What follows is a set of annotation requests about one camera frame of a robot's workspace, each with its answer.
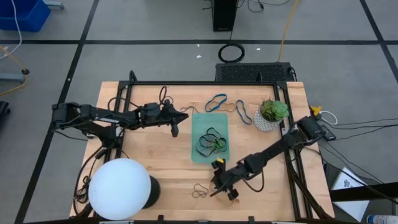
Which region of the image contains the yellow hanging cable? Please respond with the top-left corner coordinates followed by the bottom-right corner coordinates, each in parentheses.
top-left (277, 0), bottom-right (299, 62)

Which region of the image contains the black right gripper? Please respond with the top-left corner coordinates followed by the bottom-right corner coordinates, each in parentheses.
top-left (210, 159), bottom-right (247, 202)

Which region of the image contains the wide tan rubber band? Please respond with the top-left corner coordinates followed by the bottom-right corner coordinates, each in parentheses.
top-left (208, 101), bottom-right (238, 113)

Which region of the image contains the black perforated computer case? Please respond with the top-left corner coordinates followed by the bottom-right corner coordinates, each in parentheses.
top-left (215, 62), bottom-right (295, 83)

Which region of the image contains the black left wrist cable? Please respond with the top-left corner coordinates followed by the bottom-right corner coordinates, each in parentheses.
top-left (107, 85), bottom-right (175, 110)

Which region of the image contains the succulent in white patterned pot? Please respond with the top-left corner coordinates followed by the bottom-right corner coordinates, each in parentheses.
top-left (253, 98), bottom-right (290, 133)

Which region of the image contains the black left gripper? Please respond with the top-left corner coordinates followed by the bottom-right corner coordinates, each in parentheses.
top-left (160, 99), bottom-right (190, 138)

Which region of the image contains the teal translucent plastic bin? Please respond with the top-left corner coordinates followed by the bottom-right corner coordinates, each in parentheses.
top-left (190, 112), bottom-right (231, 165)

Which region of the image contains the white and blue can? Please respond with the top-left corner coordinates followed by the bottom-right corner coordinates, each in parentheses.
top-left (366, 213), bottom-right (398, 224)

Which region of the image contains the thin blue rubber band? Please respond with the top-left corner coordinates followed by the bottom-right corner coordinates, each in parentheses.
top-left (198, 136), bottom-right (218, 149)

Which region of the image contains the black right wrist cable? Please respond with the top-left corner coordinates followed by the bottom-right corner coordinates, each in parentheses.
top-left (241, 167), bottom-right (266, 194)

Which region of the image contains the black tower computer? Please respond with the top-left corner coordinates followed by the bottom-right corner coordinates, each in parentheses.
top-left (211, 0), bottom-right (239, 32)

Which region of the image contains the white globe lamp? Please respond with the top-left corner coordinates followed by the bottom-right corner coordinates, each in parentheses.
top-left (88, 157), bottom-right (162, 221)

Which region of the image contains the white floor cable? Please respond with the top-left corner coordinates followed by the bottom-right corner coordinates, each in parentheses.
top-left (0, 0), bottom-right (23, 62)

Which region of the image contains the dark brown rubber band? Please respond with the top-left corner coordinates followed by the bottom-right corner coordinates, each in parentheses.
top-left (192, 183), bottom-right (210, 199)

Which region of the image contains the blue plastic crate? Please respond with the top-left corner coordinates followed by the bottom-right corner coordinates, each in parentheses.
top-left (0, 0), bottom-right (52, 33)

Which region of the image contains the coiled black cable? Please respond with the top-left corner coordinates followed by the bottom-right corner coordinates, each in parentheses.
top-left (217, 42), bottom-right (246, 64)

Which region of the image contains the thin dark grey rubber band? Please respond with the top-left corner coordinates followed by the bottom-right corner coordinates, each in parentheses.
top-left (180, 105), bottom-right (201, 114)

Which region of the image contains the grey metal stand foot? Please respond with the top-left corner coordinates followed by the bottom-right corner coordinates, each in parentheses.
top-left (0, 73), bottom-right (26, 83)
top-left (43, 0), bottom-right (65, 9)

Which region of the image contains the yellow floor cable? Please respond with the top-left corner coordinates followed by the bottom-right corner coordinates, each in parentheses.
top-left (0, 45), bottom-right (30, 97)

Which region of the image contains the white paper sheet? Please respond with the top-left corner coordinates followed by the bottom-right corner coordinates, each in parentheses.
top-left (330, 167), bottom-right (371, 222)

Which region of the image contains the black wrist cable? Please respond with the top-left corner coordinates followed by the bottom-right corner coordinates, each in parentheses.
top-left (107, 85), bottom-right (175, 110)
top-left (241, 167), bottom-right (266, 194)

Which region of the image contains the black power cable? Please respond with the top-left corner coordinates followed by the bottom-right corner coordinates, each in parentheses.
top-left (354, 117), bottom-right (398, 125)
top-left (335, 124), bottom-right (398, 142)

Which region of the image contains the white looped cable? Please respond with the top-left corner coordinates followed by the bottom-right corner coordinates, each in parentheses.
top-left (320, 110), bottom-right (339, 125)

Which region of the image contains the wide blue rubber band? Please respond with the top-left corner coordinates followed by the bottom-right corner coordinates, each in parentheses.
top-left (235, 99), bottom-right (253, 126)
top-left (204, 93), bottom-right (228, 113)

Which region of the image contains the black cable bundle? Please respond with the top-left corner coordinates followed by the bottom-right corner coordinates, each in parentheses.
top-left (73, 144), bottom-right (108, 218)

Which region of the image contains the black metal beam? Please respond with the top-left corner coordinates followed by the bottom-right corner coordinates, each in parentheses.
top-left (329, 182), bottom-right (398, 203)

